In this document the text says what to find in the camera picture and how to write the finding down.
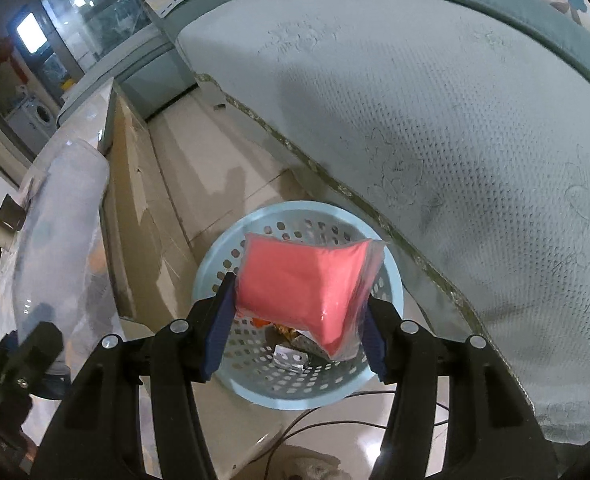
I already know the washing machine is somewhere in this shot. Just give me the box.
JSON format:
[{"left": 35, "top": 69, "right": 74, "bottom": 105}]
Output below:
[{"left": 4, "top": 93, "right": 57, "bottom": 147}]

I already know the light blue plastic basket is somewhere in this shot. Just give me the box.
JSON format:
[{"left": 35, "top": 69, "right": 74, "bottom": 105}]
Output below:
[{"left": 192, "top": 199, "right": 406, "bottom": 411}]

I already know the teal sofa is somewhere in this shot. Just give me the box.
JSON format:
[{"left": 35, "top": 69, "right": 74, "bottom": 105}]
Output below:
[{"left": 142, "top": 0, "right": 590, "bottom": 447}]

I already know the glass sliding door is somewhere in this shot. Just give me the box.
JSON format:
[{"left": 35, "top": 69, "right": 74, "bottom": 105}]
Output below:
[{"left": 0, "top": 0, "right": 177, "bottom": 172}]

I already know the black cable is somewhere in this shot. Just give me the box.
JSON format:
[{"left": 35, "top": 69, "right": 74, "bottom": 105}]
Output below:
[{"left": 264, "top": 392, "right": 451, "bottom": 480}]

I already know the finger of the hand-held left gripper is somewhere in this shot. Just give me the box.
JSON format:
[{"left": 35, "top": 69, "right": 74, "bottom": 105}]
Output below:
[{"left": 0, "top": 321, "right": 65, "bottom": 432}]

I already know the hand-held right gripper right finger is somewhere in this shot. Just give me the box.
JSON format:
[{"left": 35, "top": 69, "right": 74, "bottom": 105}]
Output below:
[{"left": 362, "top": 295, "right": 558, "bottom": 480}]

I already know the white fluffy thing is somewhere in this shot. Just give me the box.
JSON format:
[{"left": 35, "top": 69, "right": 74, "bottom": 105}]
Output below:
[{"left": 282, "top": 452, "right": 349, "bottom": 480}]

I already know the white coffee table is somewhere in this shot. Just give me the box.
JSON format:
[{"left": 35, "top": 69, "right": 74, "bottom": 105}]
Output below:
[{"left": 0, "top": 82, "right": 202, "bottom": 480}]

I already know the pink packet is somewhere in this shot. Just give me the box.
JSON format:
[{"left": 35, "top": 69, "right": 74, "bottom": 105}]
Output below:
[{"left": 234, "top": 232, "right": 389, "bottom": 361}]

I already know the teal cushion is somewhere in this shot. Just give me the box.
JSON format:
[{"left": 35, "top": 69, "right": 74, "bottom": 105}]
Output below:
[{"left": 387, "top": 0, "right": 590, "bottom": 127}]

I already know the polka dot white packet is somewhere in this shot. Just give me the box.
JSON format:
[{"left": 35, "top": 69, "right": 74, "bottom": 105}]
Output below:
[{"left": 273, "top": 344, "right": 310, "bottom": 372}]

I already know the red knot ornament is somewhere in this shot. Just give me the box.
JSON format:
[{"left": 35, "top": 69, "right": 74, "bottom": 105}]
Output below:
[{"left": 0, "top": 34, "right": 21, "bottom": 69}]

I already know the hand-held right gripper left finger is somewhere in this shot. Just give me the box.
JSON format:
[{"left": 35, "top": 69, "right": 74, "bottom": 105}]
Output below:
[{"left": 30, "top": 271, "right": 239, "bottom": 480}]

